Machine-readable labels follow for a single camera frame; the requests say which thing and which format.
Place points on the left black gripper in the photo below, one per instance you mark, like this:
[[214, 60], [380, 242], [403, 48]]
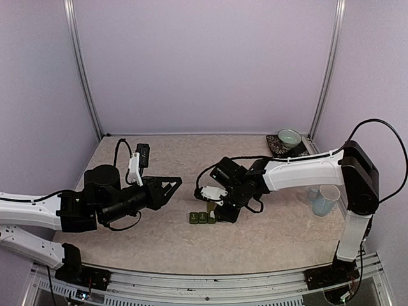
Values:
[[156, 197]]

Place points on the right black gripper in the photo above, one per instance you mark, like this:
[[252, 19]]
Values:
[[228, 217]]

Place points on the front aluminium rail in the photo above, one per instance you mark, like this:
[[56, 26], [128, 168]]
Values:
[[288, 287]]

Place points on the green pill organizer box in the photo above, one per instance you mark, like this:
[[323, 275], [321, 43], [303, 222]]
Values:
[[204, 217]]

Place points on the left aluminium frame post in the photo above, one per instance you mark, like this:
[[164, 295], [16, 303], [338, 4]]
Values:
[[69, 8]]

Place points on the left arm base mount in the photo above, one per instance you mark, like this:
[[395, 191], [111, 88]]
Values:
[[85, 276]]

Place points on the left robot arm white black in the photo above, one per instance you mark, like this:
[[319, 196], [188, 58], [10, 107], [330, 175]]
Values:
[[102, 201]]

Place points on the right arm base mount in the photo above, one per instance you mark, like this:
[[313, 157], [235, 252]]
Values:
[[326, 276]]

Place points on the aluminium frame post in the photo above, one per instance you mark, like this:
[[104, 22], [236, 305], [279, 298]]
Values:
[[69, 8], [329, 68]]

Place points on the pale green bowl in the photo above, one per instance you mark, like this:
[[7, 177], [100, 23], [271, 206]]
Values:
[[289, 138]]

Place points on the right aluminium frame post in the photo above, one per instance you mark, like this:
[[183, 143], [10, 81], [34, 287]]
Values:
[[329, 68]]

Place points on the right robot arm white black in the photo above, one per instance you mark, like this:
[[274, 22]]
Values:
[[348, 166]]

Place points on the black patterned tray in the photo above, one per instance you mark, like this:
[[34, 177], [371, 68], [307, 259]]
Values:
[[278, 150]]

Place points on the light blue mug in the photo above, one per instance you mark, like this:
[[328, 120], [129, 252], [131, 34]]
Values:
[[323, 199]]

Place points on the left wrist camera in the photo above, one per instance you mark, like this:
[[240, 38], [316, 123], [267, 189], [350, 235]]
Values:
[[144, 151]]

